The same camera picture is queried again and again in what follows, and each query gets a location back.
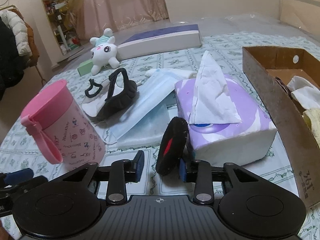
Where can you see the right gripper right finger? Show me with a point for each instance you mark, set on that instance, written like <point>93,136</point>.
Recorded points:
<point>198,172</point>

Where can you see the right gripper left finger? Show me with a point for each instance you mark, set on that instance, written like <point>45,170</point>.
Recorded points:
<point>122,172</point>

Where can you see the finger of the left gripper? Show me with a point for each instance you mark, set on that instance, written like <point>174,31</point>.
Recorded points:
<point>18,176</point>

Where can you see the black red round pad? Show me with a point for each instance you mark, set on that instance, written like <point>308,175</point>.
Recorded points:
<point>174,147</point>

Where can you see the clear mask wrapper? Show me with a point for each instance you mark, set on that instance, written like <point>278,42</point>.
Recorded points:
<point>142,129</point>

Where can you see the black eye mask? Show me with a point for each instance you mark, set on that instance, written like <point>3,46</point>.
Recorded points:
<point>118,102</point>

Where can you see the blue face mask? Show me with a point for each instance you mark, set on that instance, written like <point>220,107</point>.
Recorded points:
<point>153,91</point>

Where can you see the yellow towel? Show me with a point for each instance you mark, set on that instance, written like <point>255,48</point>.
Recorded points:
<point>312,119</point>

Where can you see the white sock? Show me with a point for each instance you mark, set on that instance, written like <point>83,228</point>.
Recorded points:
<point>304,92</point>

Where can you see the pink cup with lid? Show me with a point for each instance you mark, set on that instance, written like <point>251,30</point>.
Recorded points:
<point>60,129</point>

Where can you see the purple tissue pack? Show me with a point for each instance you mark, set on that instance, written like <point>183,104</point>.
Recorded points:
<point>225,123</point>

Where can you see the black jacket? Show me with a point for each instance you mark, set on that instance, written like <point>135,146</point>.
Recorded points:
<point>11,64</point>

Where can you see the small green box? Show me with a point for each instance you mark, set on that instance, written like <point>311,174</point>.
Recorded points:
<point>85,67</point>

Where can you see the orange brown jacket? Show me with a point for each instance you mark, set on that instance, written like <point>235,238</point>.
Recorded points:
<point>31,60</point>

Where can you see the white bunny plush toy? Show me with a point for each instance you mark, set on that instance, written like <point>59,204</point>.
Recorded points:
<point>104,51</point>

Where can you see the brown cardboard box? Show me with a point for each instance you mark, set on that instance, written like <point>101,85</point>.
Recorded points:
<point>269,69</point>

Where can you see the blue and white flat box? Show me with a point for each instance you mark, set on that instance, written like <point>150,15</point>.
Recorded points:
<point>160,41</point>

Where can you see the white puffer jacket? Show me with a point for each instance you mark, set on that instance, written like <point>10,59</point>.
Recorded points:
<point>19,29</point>

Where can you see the pink curtain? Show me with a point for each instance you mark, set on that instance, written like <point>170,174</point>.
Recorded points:
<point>96,15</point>

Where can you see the wooden bookshelf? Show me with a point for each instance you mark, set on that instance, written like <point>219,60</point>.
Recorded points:
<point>63,29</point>

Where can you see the plastic wrapped headboard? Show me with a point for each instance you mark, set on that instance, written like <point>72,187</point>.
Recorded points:
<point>302,14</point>

